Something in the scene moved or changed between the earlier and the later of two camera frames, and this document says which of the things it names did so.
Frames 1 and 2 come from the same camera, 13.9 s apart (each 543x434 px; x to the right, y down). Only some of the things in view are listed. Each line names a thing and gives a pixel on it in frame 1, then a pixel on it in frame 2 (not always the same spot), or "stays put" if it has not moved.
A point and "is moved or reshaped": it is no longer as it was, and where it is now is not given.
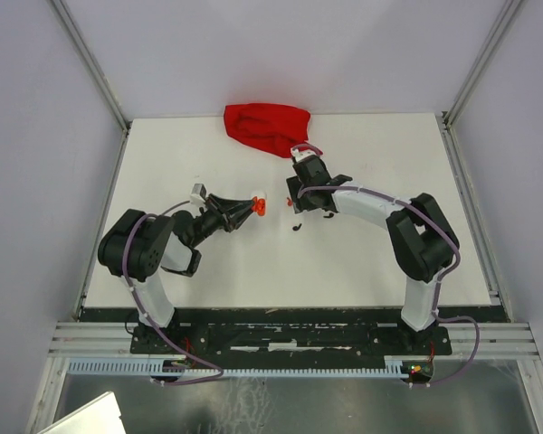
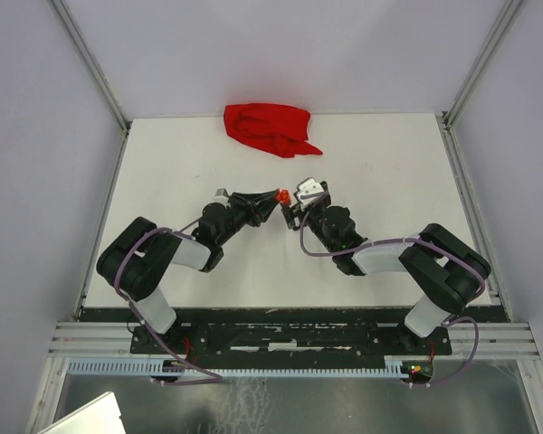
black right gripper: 293,183 to 297,210
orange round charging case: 259,206 is moved or reshaped
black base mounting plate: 230,343 stays put
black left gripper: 229,222 to 246,202
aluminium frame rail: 86,338 stays put
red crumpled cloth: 273,127 stays put
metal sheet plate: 100,416 stays put
